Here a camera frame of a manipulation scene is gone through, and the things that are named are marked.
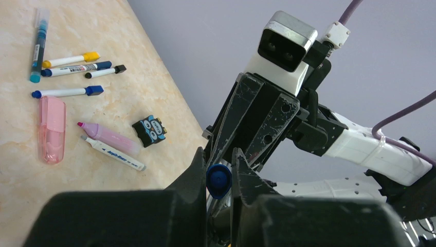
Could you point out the purple highlighter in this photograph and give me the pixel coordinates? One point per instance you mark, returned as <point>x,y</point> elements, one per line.
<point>111,138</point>

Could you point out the black cap marker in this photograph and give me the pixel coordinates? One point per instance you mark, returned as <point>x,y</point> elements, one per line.
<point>98,73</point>

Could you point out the yellow cap marker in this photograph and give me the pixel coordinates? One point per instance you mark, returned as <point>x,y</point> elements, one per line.
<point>87,57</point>

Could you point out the owl eraser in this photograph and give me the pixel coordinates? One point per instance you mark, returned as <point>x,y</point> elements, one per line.
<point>150,130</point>

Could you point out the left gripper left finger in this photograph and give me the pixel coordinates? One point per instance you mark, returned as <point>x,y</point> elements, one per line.
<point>174,216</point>

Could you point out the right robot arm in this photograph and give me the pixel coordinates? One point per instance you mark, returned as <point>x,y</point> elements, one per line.
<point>404,176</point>

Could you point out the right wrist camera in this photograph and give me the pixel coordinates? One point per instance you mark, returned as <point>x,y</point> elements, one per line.
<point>284,43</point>

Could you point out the grey white marker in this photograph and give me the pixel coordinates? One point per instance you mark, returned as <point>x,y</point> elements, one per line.
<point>114,153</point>

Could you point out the blue cap thin marker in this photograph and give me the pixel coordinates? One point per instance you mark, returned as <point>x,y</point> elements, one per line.
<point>88,91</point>

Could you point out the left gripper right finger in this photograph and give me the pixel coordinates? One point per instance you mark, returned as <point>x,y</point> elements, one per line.
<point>262,217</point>

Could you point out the thick blue whiteboard marker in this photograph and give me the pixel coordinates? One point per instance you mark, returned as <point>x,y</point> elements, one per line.
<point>218,183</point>

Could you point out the pink highlighter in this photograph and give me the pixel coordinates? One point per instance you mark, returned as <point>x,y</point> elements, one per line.
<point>52,128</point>

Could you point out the navy cap marker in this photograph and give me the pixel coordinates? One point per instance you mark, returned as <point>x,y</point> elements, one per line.
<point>53,72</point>

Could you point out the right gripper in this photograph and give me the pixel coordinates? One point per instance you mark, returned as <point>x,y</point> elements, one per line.
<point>258,115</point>

